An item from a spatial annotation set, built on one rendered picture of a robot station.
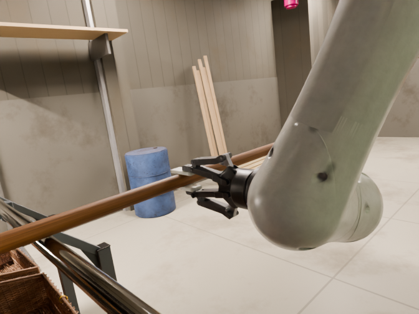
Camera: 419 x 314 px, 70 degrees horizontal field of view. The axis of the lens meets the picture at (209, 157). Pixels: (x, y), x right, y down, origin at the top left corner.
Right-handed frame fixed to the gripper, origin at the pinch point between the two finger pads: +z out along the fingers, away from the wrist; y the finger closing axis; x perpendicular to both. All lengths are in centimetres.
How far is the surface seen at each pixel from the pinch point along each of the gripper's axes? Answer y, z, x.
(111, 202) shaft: -0.9, -1.0, -18.6
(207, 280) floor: 119, 107, 92
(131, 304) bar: 1.5, -26.3, -29.9
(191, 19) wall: -141, 314, 309
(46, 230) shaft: -0.3, -1.2, -29.9
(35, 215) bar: 21, 84, -13
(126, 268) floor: 119, 179, 64
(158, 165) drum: 55, 248, 159
